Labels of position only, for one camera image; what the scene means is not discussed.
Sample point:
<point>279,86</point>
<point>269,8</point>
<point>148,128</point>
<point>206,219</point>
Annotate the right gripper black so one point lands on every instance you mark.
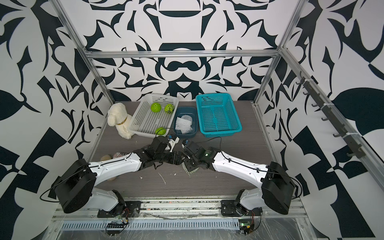
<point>188,167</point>

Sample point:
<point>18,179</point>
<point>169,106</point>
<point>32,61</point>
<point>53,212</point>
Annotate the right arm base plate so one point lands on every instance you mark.
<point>237,207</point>

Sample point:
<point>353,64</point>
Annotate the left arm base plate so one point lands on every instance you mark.
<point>127,210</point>

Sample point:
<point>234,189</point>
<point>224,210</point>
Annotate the white plush dog toy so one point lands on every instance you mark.
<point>119,118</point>

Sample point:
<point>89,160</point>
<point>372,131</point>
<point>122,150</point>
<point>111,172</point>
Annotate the white foam net sleeve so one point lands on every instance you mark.
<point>189,172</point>

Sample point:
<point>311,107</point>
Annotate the patterned small pouch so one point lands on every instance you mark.
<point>119,155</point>

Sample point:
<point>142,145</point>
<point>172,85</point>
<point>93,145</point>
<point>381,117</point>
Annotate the teal perforated plastic basket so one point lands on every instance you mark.
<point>217,115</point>

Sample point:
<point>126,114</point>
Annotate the tan wooden cylinder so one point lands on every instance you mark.
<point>106,158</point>

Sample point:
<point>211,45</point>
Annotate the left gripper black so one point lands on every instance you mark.
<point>174,160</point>

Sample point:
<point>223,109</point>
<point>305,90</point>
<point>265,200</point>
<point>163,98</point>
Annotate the green custard apple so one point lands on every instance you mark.
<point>169,108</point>
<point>156,107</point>
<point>160,131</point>

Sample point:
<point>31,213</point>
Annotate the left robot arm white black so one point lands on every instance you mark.
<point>76,189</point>

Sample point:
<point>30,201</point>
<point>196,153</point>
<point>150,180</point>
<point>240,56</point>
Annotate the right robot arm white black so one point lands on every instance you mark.
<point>274,187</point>

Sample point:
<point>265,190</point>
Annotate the white foam net in tub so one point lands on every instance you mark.
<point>184,124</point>

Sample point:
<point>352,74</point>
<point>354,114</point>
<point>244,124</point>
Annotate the white perforated plastic basket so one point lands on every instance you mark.
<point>144,122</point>

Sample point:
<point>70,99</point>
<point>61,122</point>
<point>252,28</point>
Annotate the dark blue plastic tub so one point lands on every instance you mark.
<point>192,111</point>

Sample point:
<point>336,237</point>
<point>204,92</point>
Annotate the black wall hook rail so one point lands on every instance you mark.
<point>333,115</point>

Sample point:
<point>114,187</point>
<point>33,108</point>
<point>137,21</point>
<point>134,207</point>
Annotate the right green circuit board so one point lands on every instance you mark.
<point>246,226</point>

